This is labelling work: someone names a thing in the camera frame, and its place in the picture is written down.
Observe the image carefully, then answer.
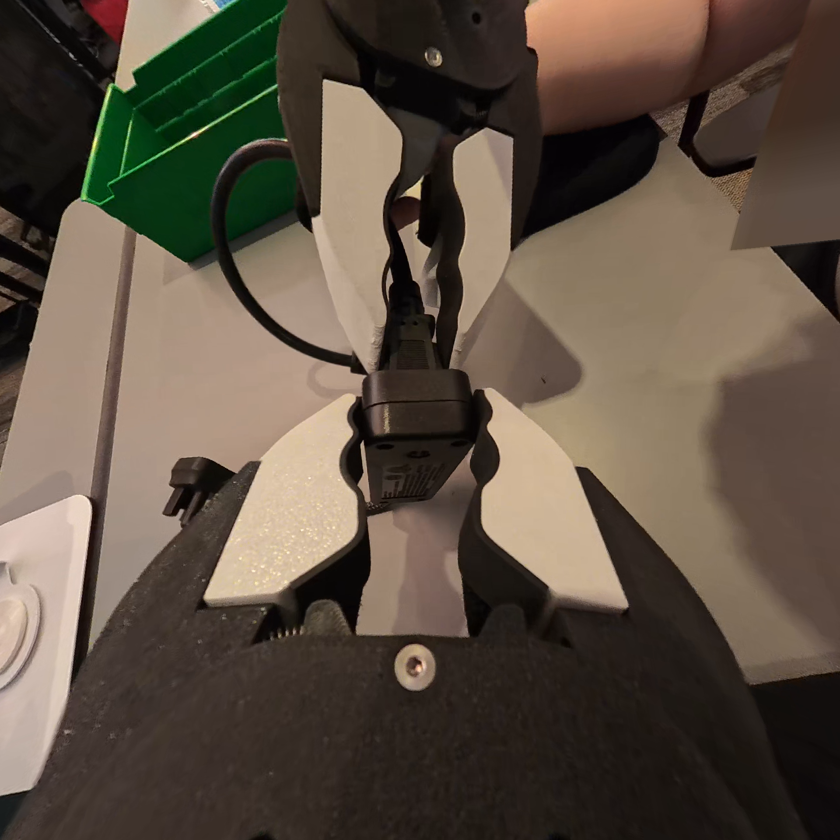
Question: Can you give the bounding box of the black power strip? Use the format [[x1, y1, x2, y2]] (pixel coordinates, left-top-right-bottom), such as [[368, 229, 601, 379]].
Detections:
[[361, 369, 475, 506]]

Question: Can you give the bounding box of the black power plug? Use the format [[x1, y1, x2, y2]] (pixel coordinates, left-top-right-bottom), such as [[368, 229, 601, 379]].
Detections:
[[379, 282, 435, 376]]

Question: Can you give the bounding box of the green plastic bin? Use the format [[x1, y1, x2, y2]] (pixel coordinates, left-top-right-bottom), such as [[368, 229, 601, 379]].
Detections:
[[82, 0, 303, 263]]

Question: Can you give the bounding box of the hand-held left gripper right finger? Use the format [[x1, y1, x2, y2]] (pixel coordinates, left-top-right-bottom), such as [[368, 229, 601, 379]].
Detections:
[[459, 388, 627, 636]]

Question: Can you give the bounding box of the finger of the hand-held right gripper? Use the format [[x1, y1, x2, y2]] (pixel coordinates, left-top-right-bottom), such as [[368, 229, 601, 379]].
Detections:
[[311, 79, 404, 360], [446, 128, 513, 368]]

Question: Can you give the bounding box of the black pronged plug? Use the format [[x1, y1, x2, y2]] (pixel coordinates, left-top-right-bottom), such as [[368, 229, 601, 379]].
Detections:
[[161, 456, 224, 519]]

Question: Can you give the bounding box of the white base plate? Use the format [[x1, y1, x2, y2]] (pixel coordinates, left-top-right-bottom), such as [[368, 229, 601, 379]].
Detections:
[[0, 494, 93, 796]]

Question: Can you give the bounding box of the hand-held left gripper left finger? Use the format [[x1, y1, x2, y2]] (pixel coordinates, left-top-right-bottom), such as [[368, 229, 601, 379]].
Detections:
[[203, 394, 368, 624]]

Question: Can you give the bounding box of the black power cable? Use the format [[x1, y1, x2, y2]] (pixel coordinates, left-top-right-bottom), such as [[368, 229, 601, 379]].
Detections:
[[210, 140, 421, 376]]

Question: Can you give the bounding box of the person's right forearm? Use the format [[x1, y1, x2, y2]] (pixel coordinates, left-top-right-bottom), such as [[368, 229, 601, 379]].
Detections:
[[525, 0, 808, 135]]

